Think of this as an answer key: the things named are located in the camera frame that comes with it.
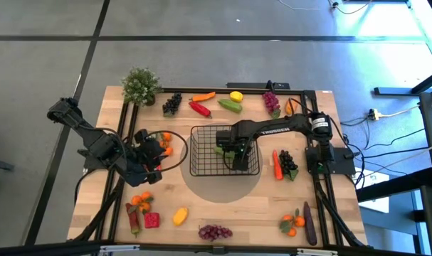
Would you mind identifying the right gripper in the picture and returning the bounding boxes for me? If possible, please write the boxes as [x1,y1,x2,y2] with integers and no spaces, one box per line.
[214,120,260,171]

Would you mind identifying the light green bumpy gourd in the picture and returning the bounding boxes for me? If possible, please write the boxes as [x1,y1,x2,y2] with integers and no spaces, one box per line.
[214,146,236,160]

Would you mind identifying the oranges cluster with leaves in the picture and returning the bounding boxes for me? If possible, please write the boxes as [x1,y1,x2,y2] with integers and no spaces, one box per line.
[278,208,306,238]
[158,131,174,157]
[130,191,155,214]

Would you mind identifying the orange carrot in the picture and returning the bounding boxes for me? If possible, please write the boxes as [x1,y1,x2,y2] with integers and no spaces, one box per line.
[272,149,284,181]

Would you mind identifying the black wire basket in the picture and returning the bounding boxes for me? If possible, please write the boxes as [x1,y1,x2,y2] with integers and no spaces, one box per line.
[189,124,261,178]

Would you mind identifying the black grapes bunch with leaf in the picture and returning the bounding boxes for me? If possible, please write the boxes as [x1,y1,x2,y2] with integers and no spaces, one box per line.
[162,92,184,118]
[278,149,300,182]

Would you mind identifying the dark green cucumber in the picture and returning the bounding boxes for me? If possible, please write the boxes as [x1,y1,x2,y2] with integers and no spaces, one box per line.
[217,98,243,115]

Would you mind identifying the long red pepper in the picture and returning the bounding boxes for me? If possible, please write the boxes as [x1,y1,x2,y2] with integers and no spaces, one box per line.
[188,101,213,119]

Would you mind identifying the red grapes with green leaf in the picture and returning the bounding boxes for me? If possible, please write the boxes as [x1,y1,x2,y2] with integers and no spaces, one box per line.
[262,90,282,120]

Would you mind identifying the red strawberry cube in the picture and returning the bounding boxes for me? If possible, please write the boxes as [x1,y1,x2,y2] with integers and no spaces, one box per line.
[143,212,161,229]

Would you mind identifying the long red vegetable green tip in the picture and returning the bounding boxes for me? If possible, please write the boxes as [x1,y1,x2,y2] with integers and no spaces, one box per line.
[125,202,142,238]

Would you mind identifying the yellow mango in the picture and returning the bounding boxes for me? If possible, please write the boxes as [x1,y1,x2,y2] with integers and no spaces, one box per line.
[172,207,190,228]

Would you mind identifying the purple eggplant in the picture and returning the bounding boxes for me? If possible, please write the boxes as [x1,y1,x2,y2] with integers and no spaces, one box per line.
[302,201,318,247]

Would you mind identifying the grey round mat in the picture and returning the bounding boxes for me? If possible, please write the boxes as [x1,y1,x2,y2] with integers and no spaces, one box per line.
[179,122,263,204]

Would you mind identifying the small potted green plant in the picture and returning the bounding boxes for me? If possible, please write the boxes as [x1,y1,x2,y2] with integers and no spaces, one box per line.
[121,66,163,107]

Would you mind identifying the long orange pepper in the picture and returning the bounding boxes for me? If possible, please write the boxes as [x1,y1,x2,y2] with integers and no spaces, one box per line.
[189,91,217,103]

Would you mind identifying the purple-red grapes bunch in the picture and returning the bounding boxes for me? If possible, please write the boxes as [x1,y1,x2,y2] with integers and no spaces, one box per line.
[197,224,233,242]

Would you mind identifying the black mounting bar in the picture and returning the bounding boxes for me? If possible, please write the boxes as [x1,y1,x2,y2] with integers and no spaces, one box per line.
[226,80,291,90]

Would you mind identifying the white paper sheet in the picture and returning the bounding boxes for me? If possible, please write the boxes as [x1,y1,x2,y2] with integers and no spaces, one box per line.
[354,166,391,214]

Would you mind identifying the black floor beam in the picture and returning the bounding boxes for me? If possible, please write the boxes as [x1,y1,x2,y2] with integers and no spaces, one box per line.
[356,166,432,203]

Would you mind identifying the black floor stand leg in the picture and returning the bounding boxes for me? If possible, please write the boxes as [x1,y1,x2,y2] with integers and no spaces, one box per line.
[374,67,432,97]

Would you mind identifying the black camera cable loop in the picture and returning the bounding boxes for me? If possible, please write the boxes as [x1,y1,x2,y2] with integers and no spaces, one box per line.
[144,129,189,174]

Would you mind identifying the black aluminium table frame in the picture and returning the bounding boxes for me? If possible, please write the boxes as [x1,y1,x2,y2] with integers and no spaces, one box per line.
[68,87,369,256]

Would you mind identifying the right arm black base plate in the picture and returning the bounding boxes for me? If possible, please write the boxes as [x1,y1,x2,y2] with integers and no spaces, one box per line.
[305,146,356,176]

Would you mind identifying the black floor cable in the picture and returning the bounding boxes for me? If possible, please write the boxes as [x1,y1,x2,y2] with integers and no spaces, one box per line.
[353,145,432,159]

